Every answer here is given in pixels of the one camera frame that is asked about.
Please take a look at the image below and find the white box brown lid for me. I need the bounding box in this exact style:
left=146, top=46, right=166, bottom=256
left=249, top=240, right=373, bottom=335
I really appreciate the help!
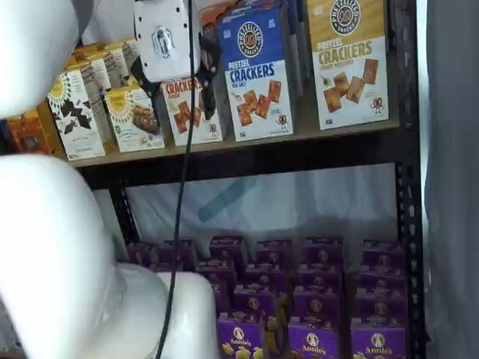
left=103, top=45, right=136, bottom=91
left=76, top=55, right=114, bottom=121

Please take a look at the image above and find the black cable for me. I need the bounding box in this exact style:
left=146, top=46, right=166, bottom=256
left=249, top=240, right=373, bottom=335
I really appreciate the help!
left=154, top=0, right=198, bottom=359

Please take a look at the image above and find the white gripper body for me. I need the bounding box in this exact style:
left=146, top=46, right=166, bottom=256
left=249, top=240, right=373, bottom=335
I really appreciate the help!
left=133, top=0, right=202, bottom=82

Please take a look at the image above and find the cream granola bar box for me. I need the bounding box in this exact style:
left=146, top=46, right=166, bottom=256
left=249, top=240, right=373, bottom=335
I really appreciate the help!
left=102, top=83, right=166, bottom=153

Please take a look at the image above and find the wooden shelf board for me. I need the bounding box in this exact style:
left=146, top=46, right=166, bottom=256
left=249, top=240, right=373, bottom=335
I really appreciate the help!
left=69, top=120, right=401, bottom=168

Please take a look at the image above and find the white plastic sheet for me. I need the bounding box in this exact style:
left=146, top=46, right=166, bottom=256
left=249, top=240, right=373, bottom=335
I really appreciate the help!
left=92, top=163, right=400, bottom=260

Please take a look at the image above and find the purple Annie's snack box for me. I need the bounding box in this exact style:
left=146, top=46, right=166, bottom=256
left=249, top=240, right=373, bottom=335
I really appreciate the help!
left=245, top=263, right=290, bottom=288
left=350, top=324, right=409, bottom=359
left=361, top=239, right=408, bottom=266
left=195, top=259, right=237, bottom=285
left=358, top=263, right=409, bottom=291
left=159, top=240, right=196, bottom=267
left=293, top=285, right=342, bottom=325
left=209, top=282, right=234, bottom=313
left=233, top=284, right=281, bottom=315
left=216, top=311, right=266, bottom=359
left=255, top=239, right=293, bottom=266
left=298, top=260, right=344, bottom=289
left=287, top=322, right=341, bottom=359
left=208, top=235, right=247, bottom=263
left=128, top=242, right=161, bottom=266
left=353, top=286, right=409, bottom=328
left=304, top=236, right=344, bottom=264

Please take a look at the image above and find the dark orange snack box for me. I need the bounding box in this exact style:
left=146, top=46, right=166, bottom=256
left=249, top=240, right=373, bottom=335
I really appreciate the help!
left=6, top=111, right=54, bottom=156

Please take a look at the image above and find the white box black star pattern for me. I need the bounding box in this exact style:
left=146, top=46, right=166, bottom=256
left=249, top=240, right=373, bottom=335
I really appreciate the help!
left=47, top=70, right=107, bottom=161

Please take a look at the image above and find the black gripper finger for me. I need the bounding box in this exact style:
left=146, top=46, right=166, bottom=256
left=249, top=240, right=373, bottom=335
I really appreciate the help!
left=195, top=34, right=222, bottom=122
left=130, top=61, right=161, bottom=99

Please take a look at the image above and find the blue tape strip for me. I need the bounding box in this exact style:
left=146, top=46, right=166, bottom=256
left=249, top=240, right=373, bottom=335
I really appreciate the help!
left=197, top=182, right=248, bottom=222

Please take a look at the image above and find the gold pretzel crackers box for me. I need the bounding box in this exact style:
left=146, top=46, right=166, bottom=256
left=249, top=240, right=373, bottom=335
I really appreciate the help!
left=305, top=0, right=391, bottom=132

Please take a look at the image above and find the blue white pretzel crackers box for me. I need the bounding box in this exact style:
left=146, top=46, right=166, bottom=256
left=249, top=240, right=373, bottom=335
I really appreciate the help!
left=218, top=1, right=301, bottom=143

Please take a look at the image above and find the gray curtain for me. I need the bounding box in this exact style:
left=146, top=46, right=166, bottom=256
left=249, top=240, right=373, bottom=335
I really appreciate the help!
left=415, top=0, right=479, bottom=359

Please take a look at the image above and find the black metal shelf frame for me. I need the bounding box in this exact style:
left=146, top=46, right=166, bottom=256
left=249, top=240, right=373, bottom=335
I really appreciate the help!
left=74, top=0, right=428, bottom=359

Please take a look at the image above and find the orange white pretzel crackers box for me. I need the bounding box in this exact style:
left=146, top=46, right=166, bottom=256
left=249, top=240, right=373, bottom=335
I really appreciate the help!
left=160, top=76, right=225, bottom=147
left=198, top=0, right=240, bottom=37

